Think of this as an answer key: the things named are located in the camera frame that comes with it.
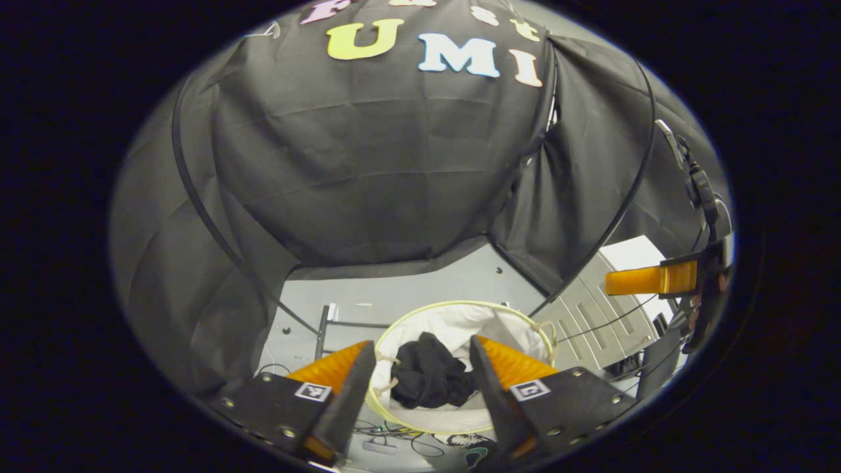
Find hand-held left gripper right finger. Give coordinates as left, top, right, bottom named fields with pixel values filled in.
left=469, top=335, right=638, bottom=464

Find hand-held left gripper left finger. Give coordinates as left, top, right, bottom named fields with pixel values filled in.
left=210, top=340, right=377, bottom=464

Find black knitted garment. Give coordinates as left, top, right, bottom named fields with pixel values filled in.
left=390, top=332, right=479, bottom=410

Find white round laundry hamper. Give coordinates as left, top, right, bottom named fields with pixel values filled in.
left=363, top=300, right=559, bottom=436

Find black clothes rack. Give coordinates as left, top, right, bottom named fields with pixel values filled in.
left=171, top=39, right=658, bottom=362

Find black backdrop cloth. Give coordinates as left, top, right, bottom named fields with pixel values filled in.
left=110, top=0, right=730, bottom=395

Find black floor cables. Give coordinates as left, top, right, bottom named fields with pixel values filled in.
left=352, top=420, right=447, bottom=459

